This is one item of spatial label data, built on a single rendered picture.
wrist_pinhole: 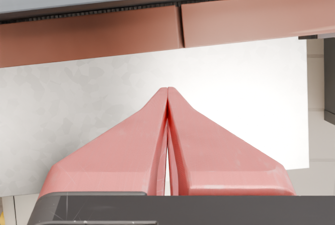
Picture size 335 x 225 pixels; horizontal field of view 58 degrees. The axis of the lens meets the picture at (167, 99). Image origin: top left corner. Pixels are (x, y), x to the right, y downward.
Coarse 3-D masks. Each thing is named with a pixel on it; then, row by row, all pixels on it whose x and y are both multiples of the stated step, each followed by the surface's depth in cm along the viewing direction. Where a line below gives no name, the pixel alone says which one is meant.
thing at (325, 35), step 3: (327, 33) 33; (330, 33) 33; (333, 33) 33; (300, 36) 37; (303, 36) 36; (306, 36) 36; (309, 36) 35; (312, 36) 34; (315, 36) 33; (318, 36) 33; (321, 36) 33; (324, 36) 33; (327, 36) 33; (330, 36) 33; (333, 36) 33; (300, 39) 37; (303, 39) 37
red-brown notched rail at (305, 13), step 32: (224, 0) 28; (256, 0) 28; (288, 0) 28; (320, 0) 28; (0, 32) 28; (32, 32) 28; (64, 32) 28; (96, 32) 28; (128, 32) 28; (160, 32) 28; (192, 32) 28; (224, 32) 28; (256, 32) 28; (288, 32) 28; (320, 32) 28; (0, 64) 29; (32, 64) 29
